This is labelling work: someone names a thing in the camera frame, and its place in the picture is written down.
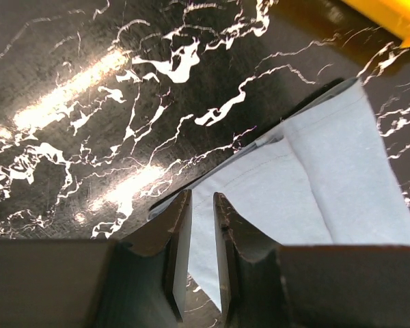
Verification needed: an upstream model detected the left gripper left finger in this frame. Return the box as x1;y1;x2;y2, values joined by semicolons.
93;190;192;327

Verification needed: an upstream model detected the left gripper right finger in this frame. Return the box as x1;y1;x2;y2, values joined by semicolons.
213;192;290;327

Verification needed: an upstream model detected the blue-grey t shirt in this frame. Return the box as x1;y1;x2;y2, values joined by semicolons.
146;77;410;314

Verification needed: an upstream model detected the yellow plastic tray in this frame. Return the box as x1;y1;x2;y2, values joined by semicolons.
343;0;410;49

